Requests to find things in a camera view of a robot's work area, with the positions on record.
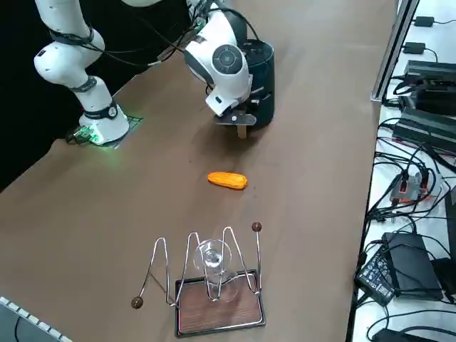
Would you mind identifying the black arm cable white tag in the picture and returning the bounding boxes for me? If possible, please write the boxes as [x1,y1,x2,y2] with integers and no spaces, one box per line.
[49,14,212,69]

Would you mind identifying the wire glass rack wooden tray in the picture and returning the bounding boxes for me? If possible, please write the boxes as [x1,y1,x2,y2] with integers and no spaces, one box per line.
[130,222,267,338]

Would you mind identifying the yellow corn cob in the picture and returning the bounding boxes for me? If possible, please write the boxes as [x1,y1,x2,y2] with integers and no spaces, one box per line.
[207,171,249,191]

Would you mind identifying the aluminium profile rail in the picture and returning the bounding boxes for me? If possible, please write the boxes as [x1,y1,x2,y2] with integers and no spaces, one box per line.
[370,0,421,104]

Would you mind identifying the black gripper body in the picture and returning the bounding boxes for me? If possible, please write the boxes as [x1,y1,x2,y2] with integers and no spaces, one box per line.
[213,102,258,127]

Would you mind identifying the plain black power brick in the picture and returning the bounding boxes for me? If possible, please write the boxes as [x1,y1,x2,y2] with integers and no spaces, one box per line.
[381,231,445,302]

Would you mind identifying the green air fryer body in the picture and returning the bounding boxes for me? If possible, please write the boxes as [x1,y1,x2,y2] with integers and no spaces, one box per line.
[242,38,277,128]

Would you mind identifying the grey keyboard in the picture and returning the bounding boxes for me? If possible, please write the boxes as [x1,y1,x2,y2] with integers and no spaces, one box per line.
[0,295,73,342]

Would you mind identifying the black power brick white label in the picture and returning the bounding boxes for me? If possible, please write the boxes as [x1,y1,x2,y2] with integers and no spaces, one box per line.
[354,249,397,306]

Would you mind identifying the black power supply box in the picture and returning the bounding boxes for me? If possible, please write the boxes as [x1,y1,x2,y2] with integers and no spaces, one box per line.
[390,106,456,155]
[405,59,456,86]
[398,84,456,115]

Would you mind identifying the grey orange electronic device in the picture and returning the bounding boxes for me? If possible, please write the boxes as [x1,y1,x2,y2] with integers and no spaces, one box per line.
[389,173,443,204]

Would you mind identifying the clear wine glass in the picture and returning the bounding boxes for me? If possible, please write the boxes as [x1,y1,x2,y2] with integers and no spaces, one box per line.
[192,239,240,304]

